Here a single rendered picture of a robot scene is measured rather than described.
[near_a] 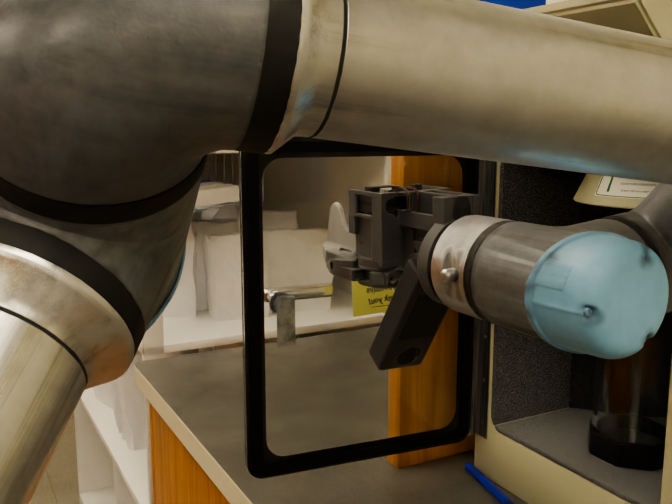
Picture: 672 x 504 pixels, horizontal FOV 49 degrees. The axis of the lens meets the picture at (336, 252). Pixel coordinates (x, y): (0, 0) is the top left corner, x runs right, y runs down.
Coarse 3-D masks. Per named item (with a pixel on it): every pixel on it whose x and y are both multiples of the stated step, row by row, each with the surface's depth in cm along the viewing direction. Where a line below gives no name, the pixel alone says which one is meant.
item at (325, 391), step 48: (240, 192) 82; (288, 192) 84; (336, 192) 86; (240, 240) 83; (288, 240) 85; (288, 288) 85; (336, 288) 88; (336, 336) 89; (288, 384) 87; (336, 384) 90; (384, 384) 92; (432, 384) 95; (288, 432) 88; (336, 432) 91; (384, 432) 93
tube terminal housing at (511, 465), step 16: (496, 176) 92; (496, 192) 93; (496, 208) 93; (496, 432) 96; (480, 448) 100; (496, 448) 97; (512, 448) 94; (528, 448) 92; (480, 464) 100; (496, 464) 97; (512, 464) 94; (528, 464) 91; (544, 464) 89; (496, 480) 97; (512, 480) 94; (528, 480) 92; (544, 480) 89; (560, 480) 87; (576, 480) 85; (528, 496) 92; (544, 496) 89; (560, 496) 87; (576, 496) 85; (592, 496) 83; (608, 496) 81
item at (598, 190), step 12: (588, 180) 83; (600, 180) 81; (612, 180) 80; (624, 180) 78; (636, 180) 78; (588, 192) 82; (600, 192) 80; (612, 192) 79; (624, 192) 78; (636, 192) 77; (648, 192) 77; (588, 204) 82; (600, 204) 80; (612, 204) 79; (624, 204) 78; (636, 204) 77
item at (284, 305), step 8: (280, 296) 85; (288, 296) 84; (280, 304) 84; (288, 304) 84; (280, 312) 84; (288, 312) 84; (280, 320) 84; (288, 320) 84; (280, 328) 84; (288, 328) 84; (280, 336) 84; (288, 336) 85; (280, 344) 84; (288, 344) 85
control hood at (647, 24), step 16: (576, 0) 65; (592, 0) 63; (608, 0) 61; (624, 0) 60; (640, 0) 59; (656, 0) 60; (560, 16) 66; (576, 16) 65; (592, 16) 64; (608, 16) 62; (624, 16) 61; (640, 16) 60; (656, 16) 60; (640, 32) 61; (656, 32) 61
